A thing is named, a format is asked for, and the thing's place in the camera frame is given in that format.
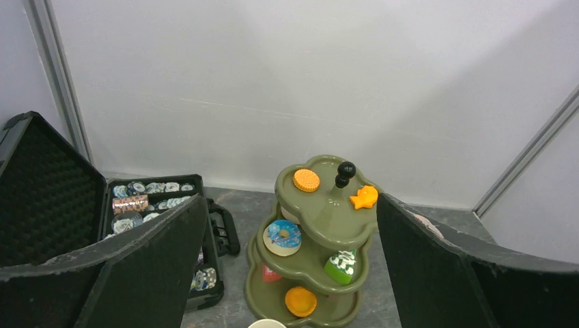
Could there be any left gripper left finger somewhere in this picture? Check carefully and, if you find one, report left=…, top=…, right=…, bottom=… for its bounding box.
left=1, top=195, right=208, bottom=327

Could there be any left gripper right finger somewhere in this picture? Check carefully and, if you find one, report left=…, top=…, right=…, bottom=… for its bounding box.
left=376, top=193, right=578, bottom=327

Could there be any green triangular cake slice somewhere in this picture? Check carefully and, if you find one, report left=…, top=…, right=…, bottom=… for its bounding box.
left=324, top=250, right=356, bottom=285

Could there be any small orange pastry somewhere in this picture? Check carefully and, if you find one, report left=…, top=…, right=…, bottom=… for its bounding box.
left=349, top=185, right=378, bottom=210

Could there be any red strawberry cake slice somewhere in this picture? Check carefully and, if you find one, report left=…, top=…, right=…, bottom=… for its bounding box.
left=262, top=264, right=282, bottom=282

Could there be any yellow ceramic mug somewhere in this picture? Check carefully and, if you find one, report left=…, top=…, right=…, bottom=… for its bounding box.
left=248, top=318, right=285, bottom=328

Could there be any orange macaron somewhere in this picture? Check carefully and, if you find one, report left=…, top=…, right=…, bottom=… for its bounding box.
left=284, top=286, right=317, bottom=318

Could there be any blue glazed donut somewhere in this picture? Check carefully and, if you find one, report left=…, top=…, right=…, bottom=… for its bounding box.
left=263, top=219, right=302, bottom=257

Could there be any white chocolate drizzle donut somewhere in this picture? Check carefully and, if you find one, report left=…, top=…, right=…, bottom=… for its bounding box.
left=280, top=206, right=300, bottom=225

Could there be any round orange biscuit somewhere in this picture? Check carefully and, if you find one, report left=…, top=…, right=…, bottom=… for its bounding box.
left=292, top=169, right=321, bottom=193

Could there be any black poker chip case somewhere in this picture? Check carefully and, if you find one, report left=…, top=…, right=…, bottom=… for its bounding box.
left=1, top=111, right=234, bottom=312

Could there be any green three-tier dessert stand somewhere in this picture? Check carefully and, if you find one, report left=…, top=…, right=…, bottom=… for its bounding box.
left=244, top=154, right=380, bottom=327

